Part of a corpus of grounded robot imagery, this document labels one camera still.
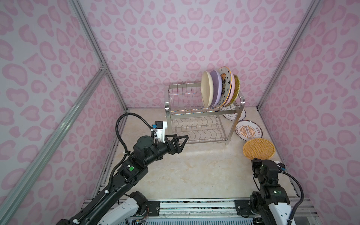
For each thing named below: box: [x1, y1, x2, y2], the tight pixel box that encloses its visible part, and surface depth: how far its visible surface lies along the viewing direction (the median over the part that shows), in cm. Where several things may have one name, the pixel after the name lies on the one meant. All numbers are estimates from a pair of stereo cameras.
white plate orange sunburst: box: [234, 120, 263, 142], surface depth 107 cm
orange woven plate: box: [242, 137, 276, 160], surface depth 87 cm
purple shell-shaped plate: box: [210, 69, 222, 109], surface depth 70 cm
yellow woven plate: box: [229, 74, 241, 107], surface depth 70 cm
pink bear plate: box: [225, 72, 236, 107], surface depth 69 cm
